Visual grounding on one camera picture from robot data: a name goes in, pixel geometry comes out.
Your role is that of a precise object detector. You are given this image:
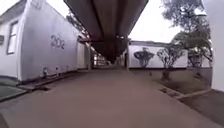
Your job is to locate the brown-grey concrete path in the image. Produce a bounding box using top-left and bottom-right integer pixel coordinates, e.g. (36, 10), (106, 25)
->
(0, 65), (224, 128)

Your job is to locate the white wall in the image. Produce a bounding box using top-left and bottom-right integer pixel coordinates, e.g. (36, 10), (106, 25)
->
(201, 0), (224, 93)

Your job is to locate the long white building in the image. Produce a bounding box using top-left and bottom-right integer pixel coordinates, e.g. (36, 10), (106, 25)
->
(124, 40), (212, 70)

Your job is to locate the white building with painted number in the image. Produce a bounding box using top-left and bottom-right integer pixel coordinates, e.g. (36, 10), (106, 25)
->
(0, 0), (92, 85)

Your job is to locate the small bare-stemmed tree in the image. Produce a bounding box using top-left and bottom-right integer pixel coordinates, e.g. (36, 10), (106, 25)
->
(156, 44), (185, 81)
(132, 46), (156, 70)

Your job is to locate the covered walkway canopy with posts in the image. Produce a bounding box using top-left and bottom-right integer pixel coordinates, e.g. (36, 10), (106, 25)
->
(62, 0), (150, 70)

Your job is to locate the bare dirt and grass patch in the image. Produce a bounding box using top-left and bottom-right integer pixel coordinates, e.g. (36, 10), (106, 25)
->
(129, 67), (213, 97)

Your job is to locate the tall leafy tree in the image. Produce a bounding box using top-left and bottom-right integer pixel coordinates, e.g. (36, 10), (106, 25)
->
(161, 0), (215, 70)

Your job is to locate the grey asphalt yard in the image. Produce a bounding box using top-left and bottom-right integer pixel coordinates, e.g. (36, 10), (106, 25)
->
(179, 89), (224, 128)

